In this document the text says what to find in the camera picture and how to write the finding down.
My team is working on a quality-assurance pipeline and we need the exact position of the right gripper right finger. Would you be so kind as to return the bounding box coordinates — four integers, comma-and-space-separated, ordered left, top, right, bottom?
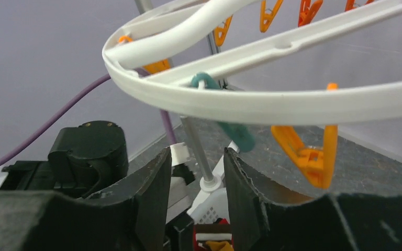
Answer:
224, 148, 402, 250

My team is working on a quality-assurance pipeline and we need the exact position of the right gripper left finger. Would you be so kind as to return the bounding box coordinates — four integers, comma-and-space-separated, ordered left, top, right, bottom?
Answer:
0, 148, 172, 250

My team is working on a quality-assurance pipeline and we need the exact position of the mustard yellow striped sock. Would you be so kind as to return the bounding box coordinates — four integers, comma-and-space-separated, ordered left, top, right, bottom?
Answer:
193, 218, 234, 251

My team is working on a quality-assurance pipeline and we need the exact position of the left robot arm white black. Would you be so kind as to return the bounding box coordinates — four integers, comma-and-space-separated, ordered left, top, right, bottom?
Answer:
0, 121, 129, 198

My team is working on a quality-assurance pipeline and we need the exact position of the white round sock hanger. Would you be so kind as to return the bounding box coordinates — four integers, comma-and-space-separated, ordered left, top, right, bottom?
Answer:
102, 1, 402, 125

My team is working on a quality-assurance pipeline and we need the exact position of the white plastic perforated basket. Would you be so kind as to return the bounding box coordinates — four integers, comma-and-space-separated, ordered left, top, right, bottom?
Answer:
187, 188, 230, 224

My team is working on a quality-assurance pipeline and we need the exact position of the orange clothes peg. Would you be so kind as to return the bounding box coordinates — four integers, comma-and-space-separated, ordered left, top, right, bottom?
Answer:
213, 15, 233, 47
259, 0, 283, 33
270, 82, 340, 190
117, 35, 172, 75

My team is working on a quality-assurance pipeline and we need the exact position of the teal clothes peg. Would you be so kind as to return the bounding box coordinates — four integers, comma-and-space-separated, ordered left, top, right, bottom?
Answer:
190, 72, 256, 152

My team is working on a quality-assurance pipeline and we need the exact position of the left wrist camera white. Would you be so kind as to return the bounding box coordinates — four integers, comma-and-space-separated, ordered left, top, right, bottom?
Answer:
166, 142, 195, 223

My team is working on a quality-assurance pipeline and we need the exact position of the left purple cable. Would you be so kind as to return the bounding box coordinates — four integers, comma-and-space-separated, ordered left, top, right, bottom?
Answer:
0, 67, 180, 177

